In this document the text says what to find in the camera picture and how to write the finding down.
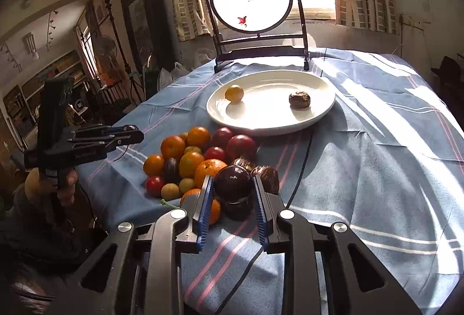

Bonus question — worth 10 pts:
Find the person's left hand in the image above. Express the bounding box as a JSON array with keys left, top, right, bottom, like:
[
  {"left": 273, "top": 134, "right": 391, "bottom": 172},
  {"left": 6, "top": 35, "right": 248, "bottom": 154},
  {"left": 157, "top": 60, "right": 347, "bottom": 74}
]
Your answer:
[{"left": 24, "top": 168, "right": 79, "bottom": 207}]

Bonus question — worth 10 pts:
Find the large orange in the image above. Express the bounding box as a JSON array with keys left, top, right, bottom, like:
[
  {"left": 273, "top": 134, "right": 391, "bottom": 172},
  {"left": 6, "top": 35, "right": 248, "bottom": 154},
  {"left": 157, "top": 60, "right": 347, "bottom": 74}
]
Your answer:
[{"left": 193, "top": 159, "right": 227, "bottom": 189}]

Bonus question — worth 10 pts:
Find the wrinkled dark passion fruit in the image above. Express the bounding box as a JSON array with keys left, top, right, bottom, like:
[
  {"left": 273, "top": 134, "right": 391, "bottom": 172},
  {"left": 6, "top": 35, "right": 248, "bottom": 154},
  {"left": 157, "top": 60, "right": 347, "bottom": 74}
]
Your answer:
[{"left": 289, "top": 91, "right": 311, "bottom": 109}]

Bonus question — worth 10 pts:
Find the small yellow lime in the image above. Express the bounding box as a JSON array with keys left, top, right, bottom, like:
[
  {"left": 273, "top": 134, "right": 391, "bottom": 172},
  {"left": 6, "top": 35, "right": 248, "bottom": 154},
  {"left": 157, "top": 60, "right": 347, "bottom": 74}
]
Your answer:
[{"left": 225, "top": 84, "right": 244, "bottom": 104}]

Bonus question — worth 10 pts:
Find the white ceramic plate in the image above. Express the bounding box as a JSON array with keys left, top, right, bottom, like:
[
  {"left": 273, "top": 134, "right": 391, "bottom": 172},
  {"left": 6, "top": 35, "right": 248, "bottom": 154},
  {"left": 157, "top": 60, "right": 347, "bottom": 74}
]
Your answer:
[{"left": 206, "top": 69, "right": 335, "bottom": 136}]

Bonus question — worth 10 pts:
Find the small red tomato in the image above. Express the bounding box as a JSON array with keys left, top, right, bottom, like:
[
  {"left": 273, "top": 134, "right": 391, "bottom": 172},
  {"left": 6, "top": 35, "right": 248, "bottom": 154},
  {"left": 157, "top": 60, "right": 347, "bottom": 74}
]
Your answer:
[{"left": 145, "top": 176, "right": 165, "bottom": 198}]

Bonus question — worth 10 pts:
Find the blue striped tablecloth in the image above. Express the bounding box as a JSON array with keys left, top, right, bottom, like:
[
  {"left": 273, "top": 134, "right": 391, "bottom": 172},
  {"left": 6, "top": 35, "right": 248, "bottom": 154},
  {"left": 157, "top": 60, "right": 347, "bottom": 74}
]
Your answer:
[{"left": 78, "top": 49, "right": 463, "bottom": 314}]

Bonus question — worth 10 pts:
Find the smooth dark purple passion fruit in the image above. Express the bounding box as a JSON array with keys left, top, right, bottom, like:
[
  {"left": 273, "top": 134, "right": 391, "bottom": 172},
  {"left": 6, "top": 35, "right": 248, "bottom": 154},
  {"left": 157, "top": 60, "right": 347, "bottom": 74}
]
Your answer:
[{"left": 214, "top": 165, "right": 253, "bottom": 203}]

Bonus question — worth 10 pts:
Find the orange citrus fruit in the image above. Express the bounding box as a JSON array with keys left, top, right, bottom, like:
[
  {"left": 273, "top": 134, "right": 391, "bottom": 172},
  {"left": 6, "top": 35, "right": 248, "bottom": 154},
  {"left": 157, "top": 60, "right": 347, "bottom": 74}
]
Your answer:
[{"left": 179, "top": 151, "right": 204, "bottom": 179}]

